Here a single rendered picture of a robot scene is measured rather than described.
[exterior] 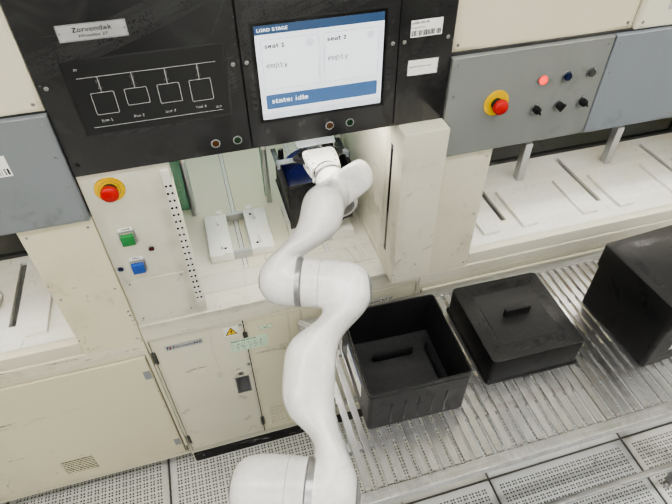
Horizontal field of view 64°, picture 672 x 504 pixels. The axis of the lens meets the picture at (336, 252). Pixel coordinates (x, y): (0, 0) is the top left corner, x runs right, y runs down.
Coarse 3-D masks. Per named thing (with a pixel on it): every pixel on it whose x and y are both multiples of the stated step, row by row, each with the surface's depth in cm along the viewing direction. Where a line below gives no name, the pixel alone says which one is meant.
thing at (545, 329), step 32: (480, 288) 166; (512, 288) 166; (544, 288) 166; (480, 320) 157; (512, 320) 157; (544, 320) 157; (480, 352) 153; (512, 352) 149; (544, 352) 149; (576, 352) 154
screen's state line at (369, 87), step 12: (348, 84) 121; (360, 84) 122; (372, 84) 123; (276, 96) 118; (288, 96) 119; (300, 96) 120; (312, 96) 121; (324, 96) 122; (336, 96) 123; (348, 96) 123
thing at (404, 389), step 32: (384, 320) 158; (416, 320) 162; (352, 352) 144; (384, 352) 156; (416, 352) 160; (448, 352) 150; (384, 384) 152; (416, 384) 133; (448, 384) 137; (384, 416) 140; (416, 416) 145
